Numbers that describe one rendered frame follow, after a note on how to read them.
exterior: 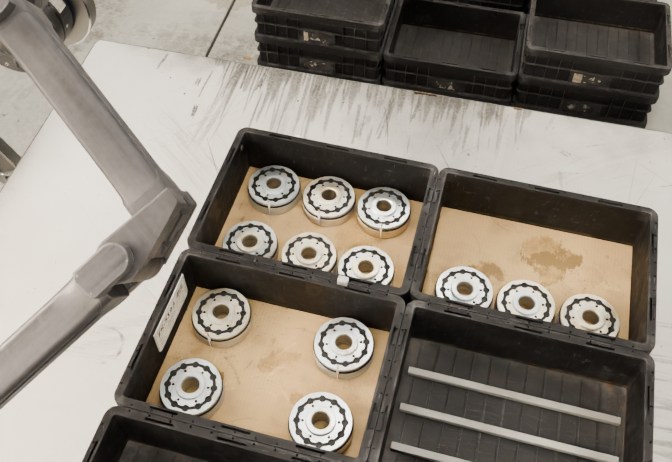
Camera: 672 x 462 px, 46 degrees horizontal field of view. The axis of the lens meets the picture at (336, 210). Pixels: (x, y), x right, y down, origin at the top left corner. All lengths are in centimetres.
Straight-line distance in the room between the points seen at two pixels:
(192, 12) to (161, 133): 152
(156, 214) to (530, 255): 81
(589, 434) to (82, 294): 83
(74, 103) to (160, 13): 240
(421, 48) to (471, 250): 118
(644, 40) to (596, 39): 14
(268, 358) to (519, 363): 43
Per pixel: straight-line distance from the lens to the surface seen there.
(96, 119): 98
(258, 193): 154
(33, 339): 101
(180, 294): 139
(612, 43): 255
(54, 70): 102
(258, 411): 133
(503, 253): 151
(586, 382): 142
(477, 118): 192
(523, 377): 139
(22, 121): 307
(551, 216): 154
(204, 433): 122
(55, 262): 172
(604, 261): 155
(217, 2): 340
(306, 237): 146
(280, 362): 137
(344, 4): 255
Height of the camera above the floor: 205
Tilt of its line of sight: 52 degrees down
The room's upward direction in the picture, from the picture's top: straight up
